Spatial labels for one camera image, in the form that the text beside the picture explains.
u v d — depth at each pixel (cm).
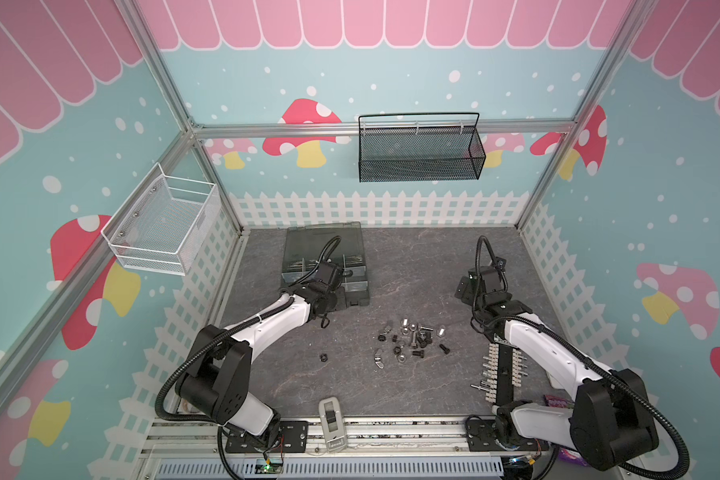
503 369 84
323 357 87
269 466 73
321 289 70
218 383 43
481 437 74
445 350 89
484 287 66
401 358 87
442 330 90
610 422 41
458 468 71
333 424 74
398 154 100
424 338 91
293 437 74
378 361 86
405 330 92
